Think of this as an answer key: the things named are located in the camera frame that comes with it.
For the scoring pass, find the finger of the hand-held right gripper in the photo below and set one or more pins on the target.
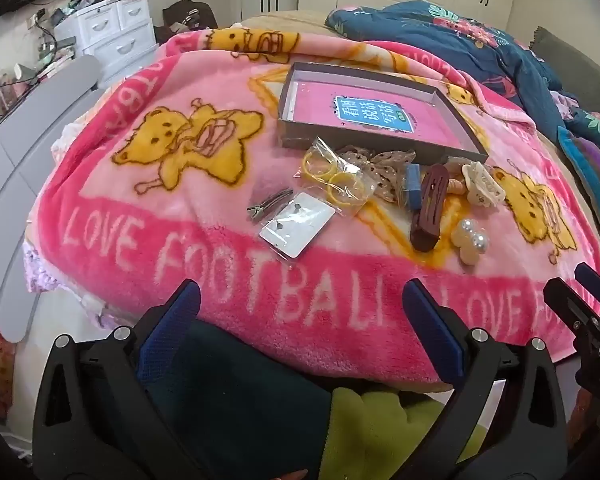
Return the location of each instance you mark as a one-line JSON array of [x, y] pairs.
[[596, 282], [572, 312]]

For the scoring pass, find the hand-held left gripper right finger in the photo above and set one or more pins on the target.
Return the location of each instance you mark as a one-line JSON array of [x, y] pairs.
[[432, 330]]

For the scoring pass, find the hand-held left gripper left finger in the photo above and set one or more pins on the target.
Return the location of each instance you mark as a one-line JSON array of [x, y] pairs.
[[172, 330]]

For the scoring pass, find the pearl hair clip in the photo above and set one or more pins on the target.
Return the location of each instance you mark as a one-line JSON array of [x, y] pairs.
[[470, 240]]

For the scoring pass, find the maroon hair claw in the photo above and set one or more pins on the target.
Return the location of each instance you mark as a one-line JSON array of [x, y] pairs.
[[430, 210]]

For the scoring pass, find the blue hair clip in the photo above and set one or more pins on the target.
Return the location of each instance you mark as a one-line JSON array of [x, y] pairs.
[[414, 185]]

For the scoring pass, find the cream hair claw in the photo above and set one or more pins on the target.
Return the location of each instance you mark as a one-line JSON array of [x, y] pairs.
[[485, 185]]

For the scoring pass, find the white earring card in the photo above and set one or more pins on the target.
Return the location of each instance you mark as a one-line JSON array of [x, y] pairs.
[[300, 225]]

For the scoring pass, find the grey cardboard box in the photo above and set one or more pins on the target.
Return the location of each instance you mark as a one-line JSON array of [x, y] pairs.
[[330, 135]]

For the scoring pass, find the dark teal cloth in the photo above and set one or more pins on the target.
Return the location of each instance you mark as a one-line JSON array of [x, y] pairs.
[[240, 410]]

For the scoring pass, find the green cloth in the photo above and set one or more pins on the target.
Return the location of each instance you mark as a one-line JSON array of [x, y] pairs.
[[395, 435]]

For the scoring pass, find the striped blue purple pillow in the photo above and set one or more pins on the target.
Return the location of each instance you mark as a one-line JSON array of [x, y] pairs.
[[590, 170]]

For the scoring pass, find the pink bear printed blanket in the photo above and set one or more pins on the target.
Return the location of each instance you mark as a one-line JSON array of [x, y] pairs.
[[180, 200]]

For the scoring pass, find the lavender frilled bedsheet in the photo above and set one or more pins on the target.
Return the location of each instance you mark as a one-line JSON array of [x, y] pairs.
[[45, 270]]

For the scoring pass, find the peach hair clip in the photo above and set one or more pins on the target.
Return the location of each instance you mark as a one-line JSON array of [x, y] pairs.
[[455, 185]]

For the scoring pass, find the polka dot fabric bow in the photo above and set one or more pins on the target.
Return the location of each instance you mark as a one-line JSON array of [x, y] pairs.
[[385, 175]]

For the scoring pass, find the silver metal hair clip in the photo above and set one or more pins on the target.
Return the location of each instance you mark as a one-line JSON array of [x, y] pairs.
[[270, 200]]

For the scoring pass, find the grey bed footboard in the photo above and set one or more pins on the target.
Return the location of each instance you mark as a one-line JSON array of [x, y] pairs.
[[10, 185]]

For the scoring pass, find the grey padded headboard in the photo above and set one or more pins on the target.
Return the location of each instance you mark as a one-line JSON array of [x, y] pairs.
[[580, 65]]

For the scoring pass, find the blue floral quilt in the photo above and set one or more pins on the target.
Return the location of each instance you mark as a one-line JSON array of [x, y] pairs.
[[455, 45]]

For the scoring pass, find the cluttered side desk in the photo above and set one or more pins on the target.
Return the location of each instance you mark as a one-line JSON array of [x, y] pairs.
[[25, 70]]

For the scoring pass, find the white drawer cabinet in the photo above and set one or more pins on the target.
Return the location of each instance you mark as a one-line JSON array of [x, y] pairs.
[[110, 25]]

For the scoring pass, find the dark bag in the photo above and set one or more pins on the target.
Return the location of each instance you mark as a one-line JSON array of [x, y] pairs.
[[185, 15]]

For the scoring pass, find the tan bedsheet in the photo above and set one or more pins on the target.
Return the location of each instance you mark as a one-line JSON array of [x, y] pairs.
[[290, 22]]

